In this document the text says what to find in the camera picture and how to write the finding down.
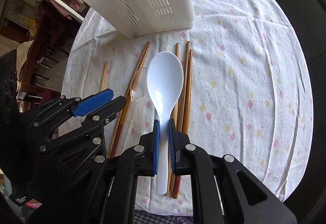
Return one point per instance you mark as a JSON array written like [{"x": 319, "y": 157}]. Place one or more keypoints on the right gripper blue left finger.
[{"x": 155, "y": 144}]

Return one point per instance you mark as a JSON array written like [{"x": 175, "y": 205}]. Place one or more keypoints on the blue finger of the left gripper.
[
  {"x": 92, "y": 103},
  {"x": 105, "y": 114}
]

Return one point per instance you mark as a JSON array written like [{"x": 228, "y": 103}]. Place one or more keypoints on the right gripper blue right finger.
[{"x": 174, "y": 147}]

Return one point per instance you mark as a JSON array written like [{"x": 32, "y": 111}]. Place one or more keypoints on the light bamboo chopstick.
[{"x": 103, "y": 81}]

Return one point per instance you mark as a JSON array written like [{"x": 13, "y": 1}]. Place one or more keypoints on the dark-tipped wooden chopstick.
[{"x": 130, "y": 94}]

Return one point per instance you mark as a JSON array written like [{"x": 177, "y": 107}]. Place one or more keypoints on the red-tipped wooden chopstick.
[{"x": 132, "y": 101}]

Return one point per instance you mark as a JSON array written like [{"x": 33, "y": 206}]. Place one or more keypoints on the clear plastic spoon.
[{"x": 138, "y": 90}]

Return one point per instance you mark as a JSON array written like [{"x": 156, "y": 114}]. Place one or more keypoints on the white plastic spoon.
[{"x": 164, "y": 83}]

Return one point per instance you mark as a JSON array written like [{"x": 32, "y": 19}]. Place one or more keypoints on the floral white tablecloth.
[{"x": 251, "y": 90}]

